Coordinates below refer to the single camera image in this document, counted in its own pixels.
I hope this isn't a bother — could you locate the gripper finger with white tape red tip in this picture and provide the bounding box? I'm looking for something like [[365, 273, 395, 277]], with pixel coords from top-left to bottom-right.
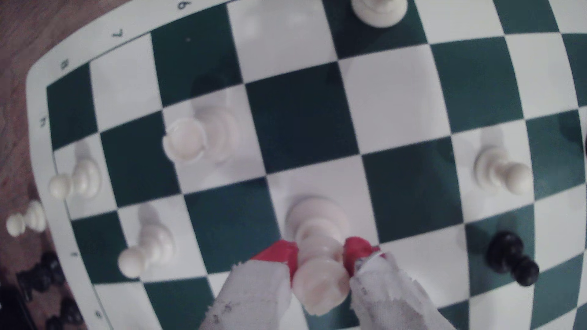
[[198, 239, 301, 330], [343, 236, 457, 330]]

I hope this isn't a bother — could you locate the white pawn f5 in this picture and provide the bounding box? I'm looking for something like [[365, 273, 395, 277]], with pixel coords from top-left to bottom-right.
[[284, 196, 351, 317]]

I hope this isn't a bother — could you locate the white pawn chess piece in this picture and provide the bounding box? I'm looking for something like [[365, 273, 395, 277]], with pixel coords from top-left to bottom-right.
[[474, 147, 533, 196], [117, 223, 176, 279], [48, 158, 102, 200], [6, 200, 47, 237]]

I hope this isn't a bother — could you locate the black pawn chess piece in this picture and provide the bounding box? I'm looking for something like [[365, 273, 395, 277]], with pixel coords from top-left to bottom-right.
[[485, 230, 540, 287]]

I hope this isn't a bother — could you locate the white rook chess piece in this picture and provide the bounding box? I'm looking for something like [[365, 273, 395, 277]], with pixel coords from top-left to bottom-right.
[[162, 106, 241, 165]]

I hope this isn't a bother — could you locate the green white chess board mat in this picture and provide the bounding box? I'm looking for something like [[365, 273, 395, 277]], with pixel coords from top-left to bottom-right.
[[25, 0, 587, 330]]

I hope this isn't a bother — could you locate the black rook chess piece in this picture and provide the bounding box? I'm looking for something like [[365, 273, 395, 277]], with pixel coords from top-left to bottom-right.
[[16, 251, 66, 294]]

